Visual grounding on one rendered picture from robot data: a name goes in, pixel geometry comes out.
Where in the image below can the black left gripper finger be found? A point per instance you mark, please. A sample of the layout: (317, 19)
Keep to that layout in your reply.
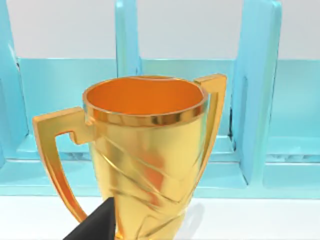
(100, 222)

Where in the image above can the gold trophy cup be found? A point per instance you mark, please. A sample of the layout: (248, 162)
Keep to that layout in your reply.
(150, 155)

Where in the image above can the light blue rack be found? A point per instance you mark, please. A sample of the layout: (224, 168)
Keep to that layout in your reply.
(252, 100)

